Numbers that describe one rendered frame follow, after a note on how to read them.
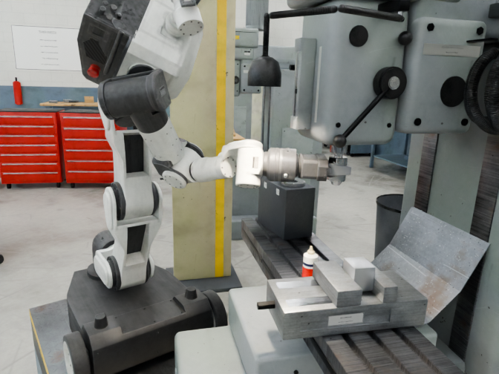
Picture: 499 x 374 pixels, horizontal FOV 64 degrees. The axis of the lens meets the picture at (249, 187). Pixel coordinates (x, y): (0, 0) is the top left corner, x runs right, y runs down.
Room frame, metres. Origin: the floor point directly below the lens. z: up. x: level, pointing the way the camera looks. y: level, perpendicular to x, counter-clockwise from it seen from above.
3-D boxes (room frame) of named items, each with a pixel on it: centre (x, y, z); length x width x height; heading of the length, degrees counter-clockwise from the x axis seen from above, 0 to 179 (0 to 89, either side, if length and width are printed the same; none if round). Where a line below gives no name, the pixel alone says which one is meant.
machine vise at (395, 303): (0.86, -0.24, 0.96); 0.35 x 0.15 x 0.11; 102
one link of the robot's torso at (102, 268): (1.53, 0.52, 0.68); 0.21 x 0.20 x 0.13; 36
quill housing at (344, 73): (1.01, -0.23, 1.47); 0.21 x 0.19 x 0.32; 15
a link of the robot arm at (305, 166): (1.02, -0.14, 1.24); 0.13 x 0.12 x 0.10; 176
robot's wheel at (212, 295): (1.46, 0.15, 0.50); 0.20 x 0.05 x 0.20; 36
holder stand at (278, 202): (1.44, -0.14, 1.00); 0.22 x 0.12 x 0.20; 25
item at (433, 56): (1.06, -0.42, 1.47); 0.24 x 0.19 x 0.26; 15
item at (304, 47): (0.98, -0.12, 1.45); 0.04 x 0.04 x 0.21; 15
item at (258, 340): (1.01, -0.23, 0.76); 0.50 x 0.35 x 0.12; 105
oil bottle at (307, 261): (1.02, -0.18, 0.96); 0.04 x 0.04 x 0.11
